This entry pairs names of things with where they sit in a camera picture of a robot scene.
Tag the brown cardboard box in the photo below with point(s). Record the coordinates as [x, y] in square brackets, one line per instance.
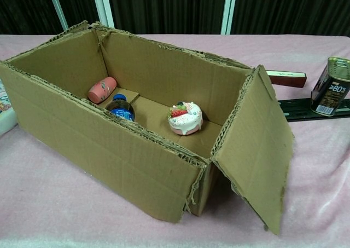
[95, 152]

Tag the toy strawberry cake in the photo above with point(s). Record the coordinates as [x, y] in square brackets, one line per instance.
[184, 119]

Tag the blue capped drink bottle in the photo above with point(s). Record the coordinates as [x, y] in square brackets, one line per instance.
[121, 109]

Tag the pink patterned cup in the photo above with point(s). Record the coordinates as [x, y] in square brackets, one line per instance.
[101, 90]

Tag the red block with white face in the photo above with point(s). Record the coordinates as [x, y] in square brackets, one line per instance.
[290, 79]

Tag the pink fleece tablecloth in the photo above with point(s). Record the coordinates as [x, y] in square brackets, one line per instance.
[82, 226]

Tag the gold black tin can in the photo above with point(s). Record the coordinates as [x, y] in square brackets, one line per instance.
[328, 94]

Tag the black slotted metal bracket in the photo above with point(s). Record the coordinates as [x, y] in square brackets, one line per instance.
[300, 111]

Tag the slanted white frame post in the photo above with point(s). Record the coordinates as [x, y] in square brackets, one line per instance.
[57, 4]

